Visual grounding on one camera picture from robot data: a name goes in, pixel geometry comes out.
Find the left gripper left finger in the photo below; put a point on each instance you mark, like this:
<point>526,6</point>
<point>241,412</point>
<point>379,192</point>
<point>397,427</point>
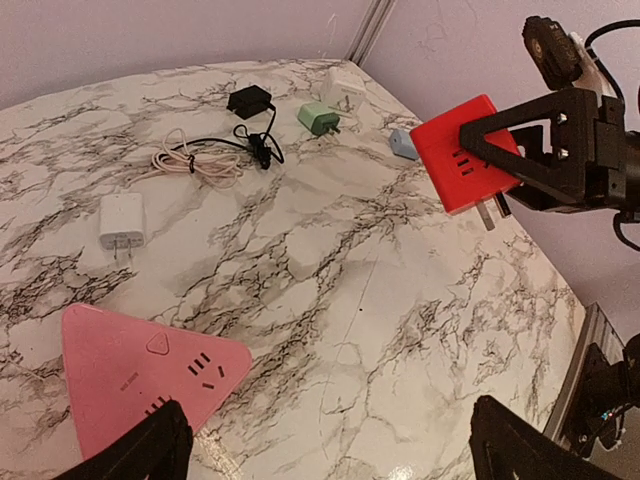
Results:
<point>158,447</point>

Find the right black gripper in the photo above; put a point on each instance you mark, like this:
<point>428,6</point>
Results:
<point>547,143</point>

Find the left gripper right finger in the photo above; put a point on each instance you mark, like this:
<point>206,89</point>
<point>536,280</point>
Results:
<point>504,446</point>

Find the pink triangular power strip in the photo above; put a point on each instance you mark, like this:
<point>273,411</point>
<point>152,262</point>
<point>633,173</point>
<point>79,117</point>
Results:
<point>120,369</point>

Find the red cube socket adapter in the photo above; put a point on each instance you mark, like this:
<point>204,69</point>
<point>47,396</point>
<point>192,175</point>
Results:
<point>462,181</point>

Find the light blue plug adapter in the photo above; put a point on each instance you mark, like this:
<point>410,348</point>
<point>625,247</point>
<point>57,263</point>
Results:
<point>402,145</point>

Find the green plug adapter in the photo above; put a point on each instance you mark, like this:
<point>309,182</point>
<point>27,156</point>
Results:
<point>318,119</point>

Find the white travel adapter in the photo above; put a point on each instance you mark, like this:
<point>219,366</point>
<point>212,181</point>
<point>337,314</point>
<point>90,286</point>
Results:
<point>342,91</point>

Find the white usb charger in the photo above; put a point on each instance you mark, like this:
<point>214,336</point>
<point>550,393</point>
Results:
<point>122,223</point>

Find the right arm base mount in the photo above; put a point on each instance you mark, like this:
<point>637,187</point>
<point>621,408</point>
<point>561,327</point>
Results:
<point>603,394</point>

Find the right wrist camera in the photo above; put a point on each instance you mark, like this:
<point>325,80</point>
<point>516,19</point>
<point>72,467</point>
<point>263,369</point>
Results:
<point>561,58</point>

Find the front aluminium rail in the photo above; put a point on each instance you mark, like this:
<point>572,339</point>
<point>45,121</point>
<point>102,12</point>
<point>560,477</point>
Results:
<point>596,329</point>

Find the right aluminium frame post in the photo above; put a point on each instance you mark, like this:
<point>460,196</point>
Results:
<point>369,30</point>

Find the black adapter with cable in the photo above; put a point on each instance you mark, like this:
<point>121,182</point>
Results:
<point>247,104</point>

